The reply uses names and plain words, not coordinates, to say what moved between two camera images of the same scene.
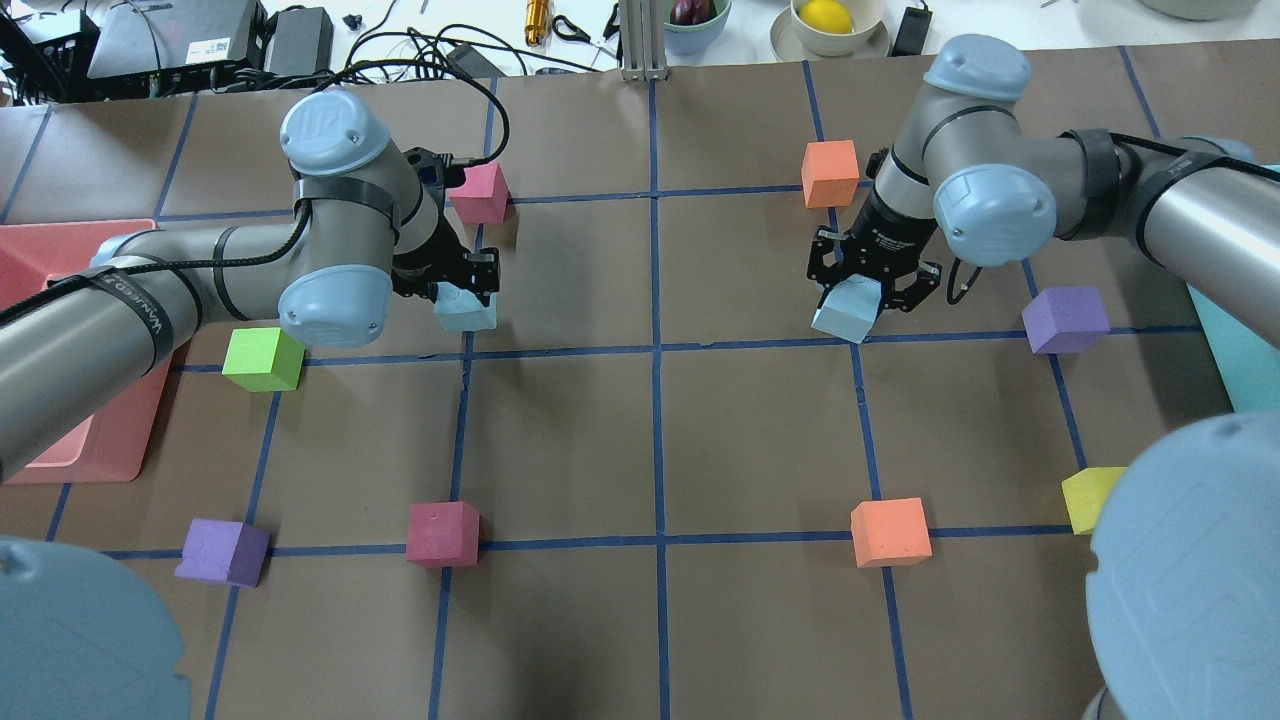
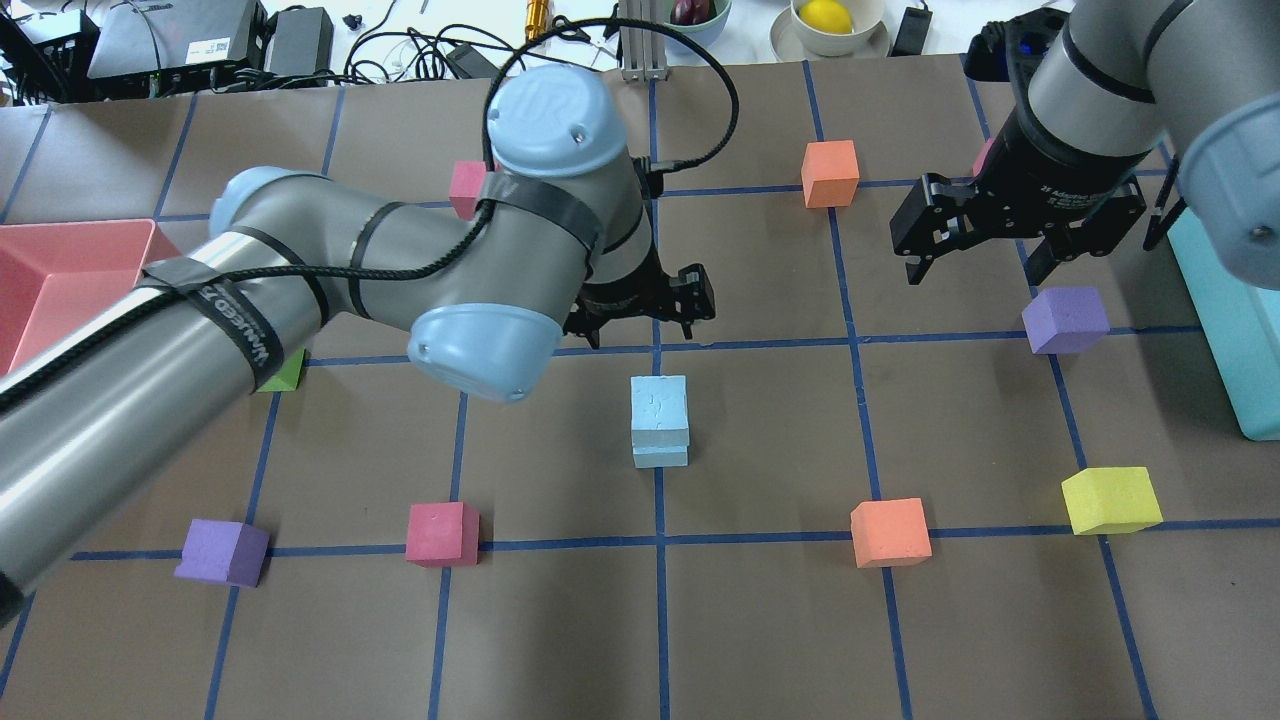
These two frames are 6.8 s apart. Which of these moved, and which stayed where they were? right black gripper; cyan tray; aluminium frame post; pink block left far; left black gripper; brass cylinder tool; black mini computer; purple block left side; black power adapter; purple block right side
Moved: left black gripper; right black gripper
Stayed: purple block right side; aluminium frame post; brass cylinder tool; black mini computer; pink block left far; black power adapter; purple block left side; cyan tray
